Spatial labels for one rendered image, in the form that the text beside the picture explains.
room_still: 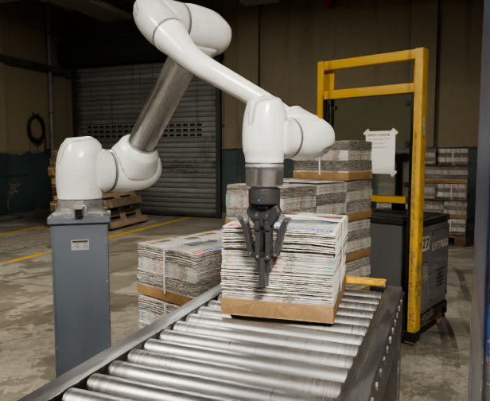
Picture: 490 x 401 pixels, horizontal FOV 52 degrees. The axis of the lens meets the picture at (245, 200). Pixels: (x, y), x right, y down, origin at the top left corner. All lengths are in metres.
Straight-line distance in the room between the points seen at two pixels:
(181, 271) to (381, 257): 1.86
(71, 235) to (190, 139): 8.14
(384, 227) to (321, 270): 2.33
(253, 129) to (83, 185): 0.82
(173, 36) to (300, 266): 0.70
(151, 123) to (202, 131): 7.99
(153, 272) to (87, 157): 0.63
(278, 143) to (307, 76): 8.06
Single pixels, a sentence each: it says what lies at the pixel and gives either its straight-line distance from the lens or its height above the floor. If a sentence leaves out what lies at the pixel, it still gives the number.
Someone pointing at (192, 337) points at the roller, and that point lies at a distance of 1.20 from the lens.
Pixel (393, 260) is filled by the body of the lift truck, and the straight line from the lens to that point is 3.56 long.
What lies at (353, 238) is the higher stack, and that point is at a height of 0.73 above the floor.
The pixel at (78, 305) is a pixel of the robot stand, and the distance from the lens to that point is 1.87.
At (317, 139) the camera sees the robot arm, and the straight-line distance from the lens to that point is 1.26.
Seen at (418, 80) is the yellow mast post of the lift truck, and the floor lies 1.65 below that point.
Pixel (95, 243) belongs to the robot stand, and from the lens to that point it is 1.82.
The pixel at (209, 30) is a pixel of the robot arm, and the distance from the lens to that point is 1.61.
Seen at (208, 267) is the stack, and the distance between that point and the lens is 2.04.
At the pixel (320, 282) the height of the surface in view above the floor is 0.91.
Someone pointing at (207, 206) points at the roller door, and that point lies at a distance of 9.76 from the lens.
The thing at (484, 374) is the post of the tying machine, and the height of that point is 1.13.
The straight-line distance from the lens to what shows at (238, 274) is 1.29.
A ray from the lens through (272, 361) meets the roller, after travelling 1.07.
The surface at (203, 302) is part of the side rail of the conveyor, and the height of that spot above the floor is 0.80.
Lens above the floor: 1.21
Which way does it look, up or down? 5 degrees down
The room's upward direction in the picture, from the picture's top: straight up
